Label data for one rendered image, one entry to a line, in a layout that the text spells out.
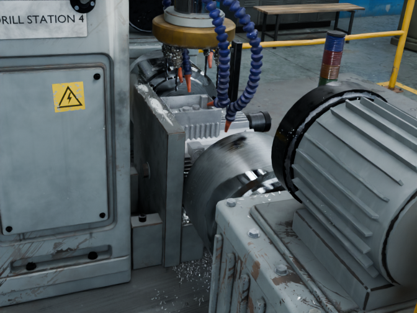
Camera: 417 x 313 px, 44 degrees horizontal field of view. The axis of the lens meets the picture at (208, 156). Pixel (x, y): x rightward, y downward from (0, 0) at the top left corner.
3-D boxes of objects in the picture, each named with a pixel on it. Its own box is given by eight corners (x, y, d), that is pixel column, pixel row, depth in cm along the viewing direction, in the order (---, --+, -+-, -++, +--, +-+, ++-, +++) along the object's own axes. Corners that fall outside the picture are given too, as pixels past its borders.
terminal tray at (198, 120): (171, 143, 118) (172, 113, 114) (159, 124, 126) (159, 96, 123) (220, 138, 122) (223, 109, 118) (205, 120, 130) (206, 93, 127)
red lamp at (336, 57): (327, 66, 163) (330, 52, 161) (318, 60, 168) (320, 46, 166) (344, 65, 165) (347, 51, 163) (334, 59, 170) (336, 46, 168)
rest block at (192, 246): (179, 264, 122) (181, 222, 117) (170, 246, 128) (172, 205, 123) (203, 259, 124) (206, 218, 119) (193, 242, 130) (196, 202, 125)
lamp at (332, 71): (326, 79, 165) (327, 66, 163) (316, 74, 170) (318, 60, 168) (341, 79, 167) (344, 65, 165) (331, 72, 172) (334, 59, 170)
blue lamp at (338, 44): (330, 52, 161) (332, 37, 159) (320, 46, 166) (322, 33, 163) (347, 51, 163) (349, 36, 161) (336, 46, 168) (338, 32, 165)
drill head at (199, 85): (141, 168, 139) (141, 79, 127) (110, 111, 172) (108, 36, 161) (227, 158, 147) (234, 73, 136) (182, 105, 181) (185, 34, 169)
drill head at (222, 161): (241, 359, 84) (257, 233, 73) (174, 231, 114) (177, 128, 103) (368, 325, 92) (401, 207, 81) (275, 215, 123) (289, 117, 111)
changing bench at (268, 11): (341, 36, 678) (348, 2, 659) (357, 42, 653) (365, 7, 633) (249, 43, 620) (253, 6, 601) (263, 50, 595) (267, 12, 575)
